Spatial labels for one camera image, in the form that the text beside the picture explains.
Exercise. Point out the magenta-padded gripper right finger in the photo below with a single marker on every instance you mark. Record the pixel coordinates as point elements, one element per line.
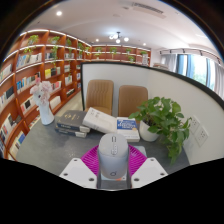
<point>150,171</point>

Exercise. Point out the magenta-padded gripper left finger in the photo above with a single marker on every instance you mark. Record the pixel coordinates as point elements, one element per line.
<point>77,171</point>

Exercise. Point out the white computer mouse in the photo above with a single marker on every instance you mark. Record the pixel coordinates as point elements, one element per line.
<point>112,160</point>

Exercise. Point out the green plant in white pot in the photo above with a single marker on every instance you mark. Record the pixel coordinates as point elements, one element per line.
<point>148,131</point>

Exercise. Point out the blue and white book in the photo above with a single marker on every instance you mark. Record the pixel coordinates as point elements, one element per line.
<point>127,128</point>

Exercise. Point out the thick white book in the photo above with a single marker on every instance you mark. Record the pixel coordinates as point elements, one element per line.
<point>100,120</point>

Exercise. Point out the white vase with pink flowers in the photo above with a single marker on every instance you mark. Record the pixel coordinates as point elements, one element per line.
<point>45,115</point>

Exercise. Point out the tan upholstered chair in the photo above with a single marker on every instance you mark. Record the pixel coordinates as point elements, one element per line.
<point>132,100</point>
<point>99,96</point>

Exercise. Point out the orange wooden bookshelf unit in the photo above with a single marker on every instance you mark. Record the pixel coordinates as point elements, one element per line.
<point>26,76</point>

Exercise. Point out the window with grey curtains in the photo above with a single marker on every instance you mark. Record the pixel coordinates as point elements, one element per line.
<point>196,66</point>

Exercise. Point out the ceiling chandelier lamp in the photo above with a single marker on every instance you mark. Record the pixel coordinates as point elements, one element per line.
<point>117,37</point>

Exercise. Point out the recessed ceiling spotlights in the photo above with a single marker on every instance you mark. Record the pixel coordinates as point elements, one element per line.
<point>59,13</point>

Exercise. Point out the ceiling air vent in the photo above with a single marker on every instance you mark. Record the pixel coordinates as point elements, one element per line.
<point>148,8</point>

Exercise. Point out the white wall socket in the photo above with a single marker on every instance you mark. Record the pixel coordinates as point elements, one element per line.
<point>202,136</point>
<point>194,125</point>

